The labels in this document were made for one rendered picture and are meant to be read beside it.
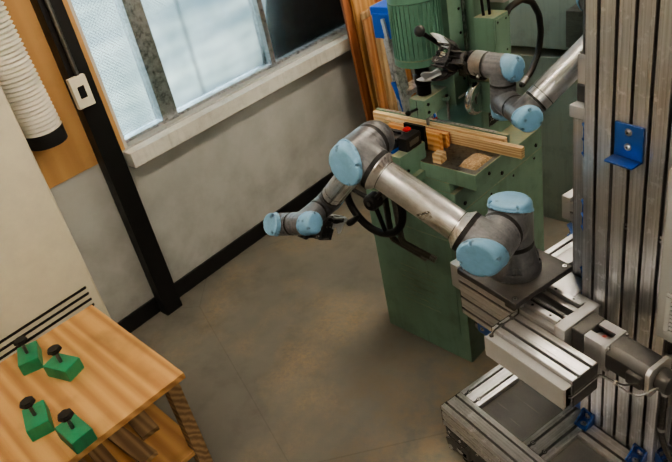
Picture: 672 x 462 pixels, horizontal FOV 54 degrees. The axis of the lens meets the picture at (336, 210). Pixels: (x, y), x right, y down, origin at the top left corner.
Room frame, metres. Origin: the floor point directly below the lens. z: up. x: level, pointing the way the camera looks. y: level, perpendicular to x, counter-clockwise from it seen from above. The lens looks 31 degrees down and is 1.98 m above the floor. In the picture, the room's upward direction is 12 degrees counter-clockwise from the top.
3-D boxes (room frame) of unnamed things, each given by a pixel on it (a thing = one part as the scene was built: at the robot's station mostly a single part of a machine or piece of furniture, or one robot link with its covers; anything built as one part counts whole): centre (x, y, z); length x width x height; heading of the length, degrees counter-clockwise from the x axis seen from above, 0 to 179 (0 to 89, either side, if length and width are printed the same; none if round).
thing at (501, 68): (1.76, -0.55, 1.27); 0.11 x 0.08 x 0.09; 39
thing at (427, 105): (2.19, -0.41, 1.03); 0.14 x 0.07 x 0.09; 129
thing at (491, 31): (2.20, -0.66, 1.22); 0.09 x 0.08 x 0.15; 129
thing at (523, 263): (1.44, -0.45, 0.87); 0.15 x 0.15 x 0.10
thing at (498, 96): (1.75, -0.55, 1.18); 0.11 x 0.08 x 0.11; 6
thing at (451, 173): (2.10, -0.32, 0.87); 0.61 x 0.30 x 0.06; 39
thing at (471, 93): (2.16, -0.58, 1.02); 0.12 x 0.03 x 0.12; 129
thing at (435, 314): (2.26, -0.49, 0.35); 0.58 x 0.45 x 0.71; 129
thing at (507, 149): (2.11, -0.45, 0.92); 0.60 x 0.02 x 0.04; 39
